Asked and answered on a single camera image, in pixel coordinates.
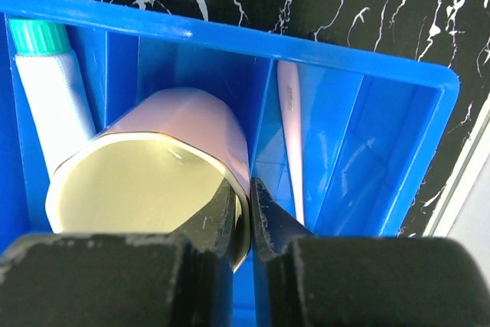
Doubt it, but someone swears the pink ceramic mug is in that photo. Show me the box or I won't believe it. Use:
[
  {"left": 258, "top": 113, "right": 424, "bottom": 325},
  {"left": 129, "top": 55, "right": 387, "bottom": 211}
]
[{"left": 45, "top": 87, "right": 251, "bottom": 267}]

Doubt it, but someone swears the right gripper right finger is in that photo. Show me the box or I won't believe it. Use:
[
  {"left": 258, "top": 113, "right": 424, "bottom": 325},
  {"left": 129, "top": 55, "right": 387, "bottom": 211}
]
[{"left": 250, "top": 178, "right": 489, "bottom": 326}]

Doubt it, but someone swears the blue plastic bin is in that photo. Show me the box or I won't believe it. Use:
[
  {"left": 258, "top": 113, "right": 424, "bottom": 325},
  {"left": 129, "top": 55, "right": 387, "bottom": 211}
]
[{"left": 1, "top": 0, "right": 459, "bottom": 326}]

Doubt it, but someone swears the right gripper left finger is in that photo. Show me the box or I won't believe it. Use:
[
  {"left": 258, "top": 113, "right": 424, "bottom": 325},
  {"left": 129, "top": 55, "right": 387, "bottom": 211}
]
[{"left": 1, "top": 181, "right": 236, "bottom": 326}]

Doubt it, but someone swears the pink toothbrush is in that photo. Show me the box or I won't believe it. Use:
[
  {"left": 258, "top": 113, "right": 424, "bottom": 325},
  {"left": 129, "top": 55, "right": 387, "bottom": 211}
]
[{"left": 277, "top": 60, "right": 305, "bottom": 225}]

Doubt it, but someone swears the teal cap toothpaste tube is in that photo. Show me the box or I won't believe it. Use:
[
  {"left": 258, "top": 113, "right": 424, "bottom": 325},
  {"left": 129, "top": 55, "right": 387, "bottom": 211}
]
[{"left": 8, "top": 18, "right": 96, "bottom": 177}]

